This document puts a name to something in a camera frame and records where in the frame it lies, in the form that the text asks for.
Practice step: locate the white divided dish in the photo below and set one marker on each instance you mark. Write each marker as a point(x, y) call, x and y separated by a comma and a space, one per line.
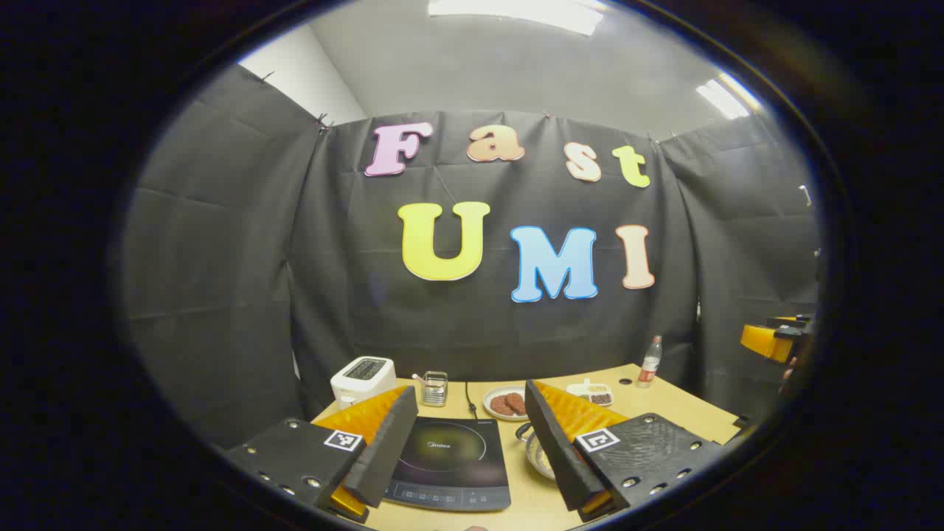
point(590, 391)

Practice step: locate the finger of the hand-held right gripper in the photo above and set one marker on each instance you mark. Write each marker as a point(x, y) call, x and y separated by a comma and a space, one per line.
point(767, 341)

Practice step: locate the ceiling light panel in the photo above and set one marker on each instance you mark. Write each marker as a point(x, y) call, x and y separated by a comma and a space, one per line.
point(726, 96)

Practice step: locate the plastic bottle with red label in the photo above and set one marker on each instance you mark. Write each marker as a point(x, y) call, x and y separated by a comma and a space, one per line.
point(649, 369)

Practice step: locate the brown meat piece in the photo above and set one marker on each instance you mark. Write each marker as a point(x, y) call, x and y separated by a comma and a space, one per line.
point(516, 402)
point(501, 405)

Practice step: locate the black backdrop cloth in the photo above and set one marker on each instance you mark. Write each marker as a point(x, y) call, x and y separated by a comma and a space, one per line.
point(243, 243)

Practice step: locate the white toaster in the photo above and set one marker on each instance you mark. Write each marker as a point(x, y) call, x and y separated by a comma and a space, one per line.
point(361, 380)

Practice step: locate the black induction cooktop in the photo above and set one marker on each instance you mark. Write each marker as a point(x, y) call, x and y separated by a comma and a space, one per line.
point(450, 461)

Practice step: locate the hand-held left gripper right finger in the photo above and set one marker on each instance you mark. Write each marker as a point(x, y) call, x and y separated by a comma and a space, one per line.
point(557, 453)

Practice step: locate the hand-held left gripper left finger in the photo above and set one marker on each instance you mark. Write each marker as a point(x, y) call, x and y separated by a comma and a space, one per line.
point(387, 450)

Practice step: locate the white round plate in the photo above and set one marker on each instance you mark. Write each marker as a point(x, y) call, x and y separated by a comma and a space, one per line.
point(493, 411)

